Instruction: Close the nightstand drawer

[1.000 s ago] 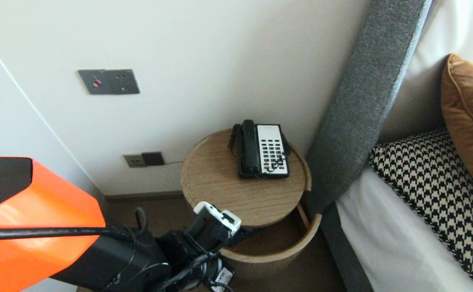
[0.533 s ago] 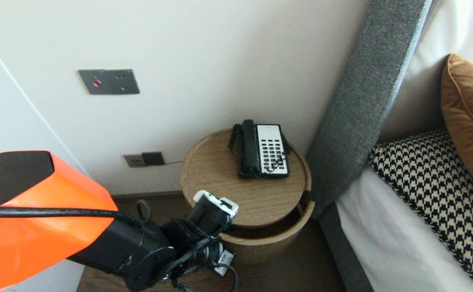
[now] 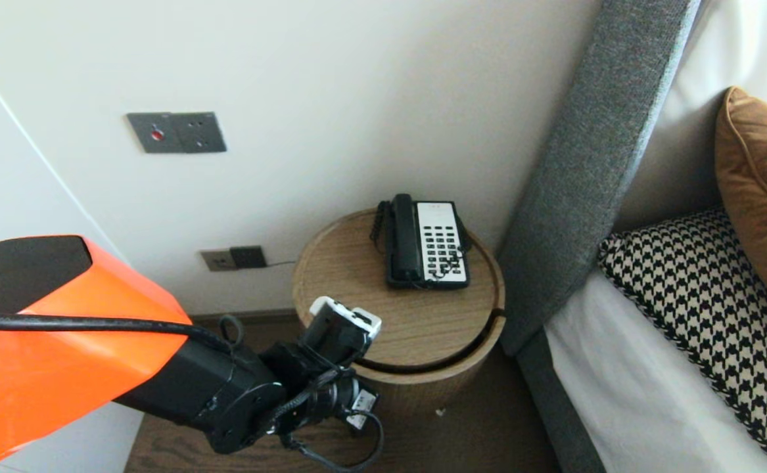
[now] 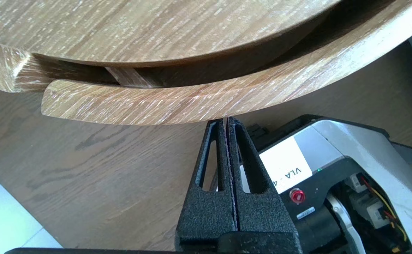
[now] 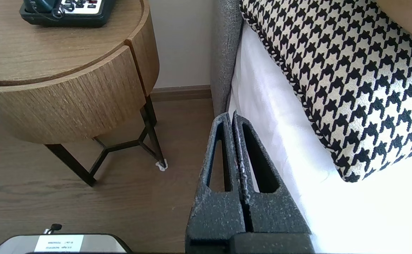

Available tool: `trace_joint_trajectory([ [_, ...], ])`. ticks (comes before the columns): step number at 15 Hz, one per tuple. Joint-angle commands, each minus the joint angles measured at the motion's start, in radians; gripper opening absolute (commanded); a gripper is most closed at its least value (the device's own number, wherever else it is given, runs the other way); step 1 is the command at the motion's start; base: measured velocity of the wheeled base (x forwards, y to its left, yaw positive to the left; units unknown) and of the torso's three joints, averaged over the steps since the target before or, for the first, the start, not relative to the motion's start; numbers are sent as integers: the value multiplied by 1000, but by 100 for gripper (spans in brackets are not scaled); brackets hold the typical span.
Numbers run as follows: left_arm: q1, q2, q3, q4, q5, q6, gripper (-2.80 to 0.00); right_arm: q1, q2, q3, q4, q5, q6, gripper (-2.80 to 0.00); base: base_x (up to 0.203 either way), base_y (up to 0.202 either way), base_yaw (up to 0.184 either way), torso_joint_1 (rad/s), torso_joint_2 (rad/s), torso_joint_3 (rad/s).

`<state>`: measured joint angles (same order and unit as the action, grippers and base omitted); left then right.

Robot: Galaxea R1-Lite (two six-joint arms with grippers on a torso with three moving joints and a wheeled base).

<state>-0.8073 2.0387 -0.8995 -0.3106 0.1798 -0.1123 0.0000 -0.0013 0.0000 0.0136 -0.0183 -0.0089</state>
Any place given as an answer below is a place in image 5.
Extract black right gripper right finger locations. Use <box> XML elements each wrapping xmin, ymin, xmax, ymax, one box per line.
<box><xmin>229</xmin><ymin>111</ymin><xmax>315</xmax><ymax>254</ymax></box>

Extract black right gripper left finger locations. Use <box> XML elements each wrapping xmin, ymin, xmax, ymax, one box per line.
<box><xmin>186</xmin><ymin>112</ymin><xmax>247</xmax><ymax>254</ymax></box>

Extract curved wooden table drawer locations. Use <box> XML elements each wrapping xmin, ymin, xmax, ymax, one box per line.
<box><xmin>0</xmin><ymin>45</ymin><xmax>147</xmax><ymax>144</ymax></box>

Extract white bed sheet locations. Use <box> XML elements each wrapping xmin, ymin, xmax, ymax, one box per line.
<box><xmin>227</xmin><ymin>21</ymin><xmax>412</xmax><ymax>254</ymax></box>

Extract grey device with white label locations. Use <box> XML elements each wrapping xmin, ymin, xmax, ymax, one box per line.
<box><xmin>0</xmin><ymin>233</ymin><xmax>133</xmax><ymax>254</ymax></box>

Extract brown wooden baseboard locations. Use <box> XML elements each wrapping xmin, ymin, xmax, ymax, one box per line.
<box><xmin>150</xmin><ymin>85</ymin><xmax>212</xmax><ymax>103</ymax></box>

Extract black metal table legs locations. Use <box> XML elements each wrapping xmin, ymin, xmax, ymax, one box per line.
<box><xmin>44</xmin><ymin>95</ymin><xmax>167</xmax><ymax>187</ymax></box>

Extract black white houndstooth pillow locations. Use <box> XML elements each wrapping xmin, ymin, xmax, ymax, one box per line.
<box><xmin>239</xmin><ymin>0</ymin><xmax>412</xmax><ymax>183</ymax></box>

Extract small black knob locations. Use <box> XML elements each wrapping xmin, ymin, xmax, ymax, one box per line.
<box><xmin>43</xmin><ymin>223</ymin><xmax>63</xmax><ymax>235</ymax></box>

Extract grey fabric headboard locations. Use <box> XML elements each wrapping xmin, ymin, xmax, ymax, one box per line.
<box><xmin>210</xmin><ymin>0</ymin><xmax>243</xmax><ymax>117</ymax></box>

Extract round wooden bedside table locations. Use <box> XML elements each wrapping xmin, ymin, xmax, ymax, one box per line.
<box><xmin>0</xmin><ymin>0</ymin><xmax>160</xmax><ymax>97</ymax></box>

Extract black white telephone base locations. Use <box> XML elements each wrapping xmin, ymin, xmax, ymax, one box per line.
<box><xmin>19</xmin><ymin>0</ymin><xmax>116</xmax><ymax>28</ymax></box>

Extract black telephone handset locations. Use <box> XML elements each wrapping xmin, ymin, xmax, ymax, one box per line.
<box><xmin>23</xmin><ymin>0</ymin><xmax>63</xmax><ymax>13</ymax></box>

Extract black coiled telephone cord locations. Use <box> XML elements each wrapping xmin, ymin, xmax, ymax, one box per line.
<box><xmin>29</xmin><ymin>2</ymin><xmax>65</xmax><ymax>20</ymax></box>

